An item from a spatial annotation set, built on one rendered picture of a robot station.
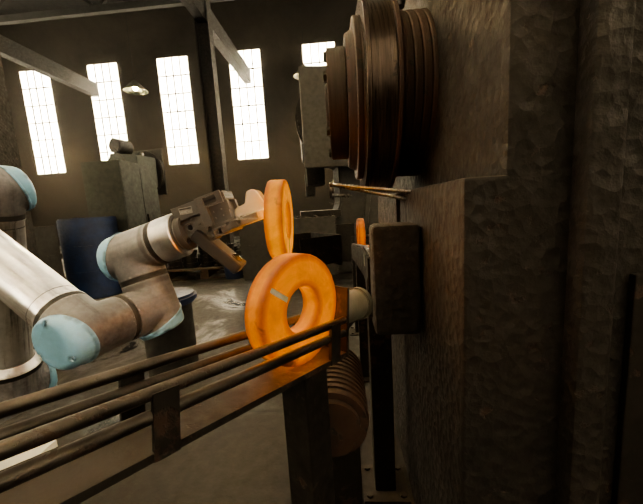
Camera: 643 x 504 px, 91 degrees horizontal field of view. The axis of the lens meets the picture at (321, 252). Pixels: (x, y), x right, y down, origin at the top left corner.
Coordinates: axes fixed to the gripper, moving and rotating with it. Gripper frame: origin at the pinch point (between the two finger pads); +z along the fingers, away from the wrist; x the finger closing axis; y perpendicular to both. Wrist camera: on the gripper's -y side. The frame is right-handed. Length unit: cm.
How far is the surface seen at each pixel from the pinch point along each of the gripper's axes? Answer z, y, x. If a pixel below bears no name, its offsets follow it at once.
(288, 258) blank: 3.1, -7.1, -21.8
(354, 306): 8.5, -19.4, -11.7
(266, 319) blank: -1.2, -12.8, -26.1
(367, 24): 28.8, 29.3, 9.0
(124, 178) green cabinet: -209, 104, 291
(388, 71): 29.8, 19.0, 8.1
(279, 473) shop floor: -35, -78, 26
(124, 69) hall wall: -520, 652, 1037
